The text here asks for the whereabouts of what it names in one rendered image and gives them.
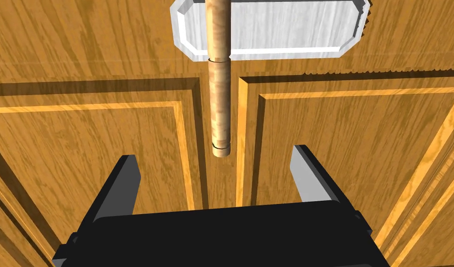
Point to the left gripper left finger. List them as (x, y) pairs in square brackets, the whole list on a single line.
[(117, 193)]

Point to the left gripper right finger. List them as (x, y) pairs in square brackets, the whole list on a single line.
[(312, 181)]

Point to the brown wooden door leaf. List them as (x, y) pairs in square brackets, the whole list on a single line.
[(82, 148)]

